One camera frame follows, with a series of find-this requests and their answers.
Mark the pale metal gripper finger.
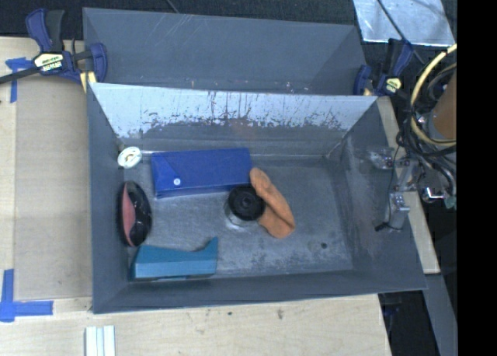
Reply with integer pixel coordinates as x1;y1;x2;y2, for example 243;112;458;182
384;191;412;231
365;147;395;171

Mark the grey metal bin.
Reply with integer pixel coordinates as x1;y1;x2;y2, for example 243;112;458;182
82;6;429;315

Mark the orange cloth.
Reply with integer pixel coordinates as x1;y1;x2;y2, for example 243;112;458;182
248;166;297;239

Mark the blue flat case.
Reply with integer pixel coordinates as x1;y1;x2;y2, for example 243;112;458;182
150;147;253;200

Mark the teal blue wedge block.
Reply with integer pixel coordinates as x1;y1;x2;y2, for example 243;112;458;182
127;236;220;282

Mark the white round plastic cap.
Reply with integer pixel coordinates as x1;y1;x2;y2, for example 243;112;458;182
116;145;143;170

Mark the black and pink oval brush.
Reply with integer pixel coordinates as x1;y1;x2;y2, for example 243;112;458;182
116;180;154;248

